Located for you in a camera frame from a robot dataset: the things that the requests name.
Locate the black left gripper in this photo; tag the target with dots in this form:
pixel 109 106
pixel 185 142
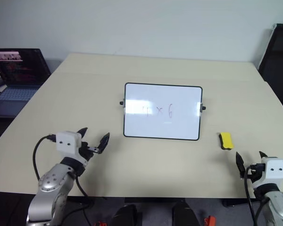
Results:
pixel 86 151

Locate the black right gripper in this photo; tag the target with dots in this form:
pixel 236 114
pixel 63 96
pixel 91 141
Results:
pixel 255 174

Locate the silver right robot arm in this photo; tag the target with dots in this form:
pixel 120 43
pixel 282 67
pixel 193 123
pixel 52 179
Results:
pixel 280 207

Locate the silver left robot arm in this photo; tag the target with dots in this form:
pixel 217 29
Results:
pixel 49 181

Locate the yellow and black eraser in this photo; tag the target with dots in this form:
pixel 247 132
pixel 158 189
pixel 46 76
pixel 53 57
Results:
pixel 226 140

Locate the small red object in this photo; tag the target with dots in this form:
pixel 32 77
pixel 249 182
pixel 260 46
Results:
pixel 210 221
pixel 100 223

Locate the small black-framed whiteboard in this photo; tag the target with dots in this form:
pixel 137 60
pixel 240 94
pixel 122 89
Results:
pixel 160 99

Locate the dark rounded shape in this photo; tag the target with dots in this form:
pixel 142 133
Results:
pixel 184 215
pixel 126 216

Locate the open dark laptop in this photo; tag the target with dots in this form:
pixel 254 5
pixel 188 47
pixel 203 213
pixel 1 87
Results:
pixel 19 94

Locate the black office chair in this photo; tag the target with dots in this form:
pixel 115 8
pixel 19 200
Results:
pixel 278 61

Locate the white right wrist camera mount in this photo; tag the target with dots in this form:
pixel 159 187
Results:
pixel 274 169

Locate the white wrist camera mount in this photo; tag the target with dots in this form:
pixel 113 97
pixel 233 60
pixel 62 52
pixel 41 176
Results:
pixel 67 141
pixel 274 169

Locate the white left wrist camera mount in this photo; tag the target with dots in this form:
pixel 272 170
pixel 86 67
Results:
pixel 67 141

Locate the black table frame bar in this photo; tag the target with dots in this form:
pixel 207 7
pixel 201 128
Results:
pixel 155 200

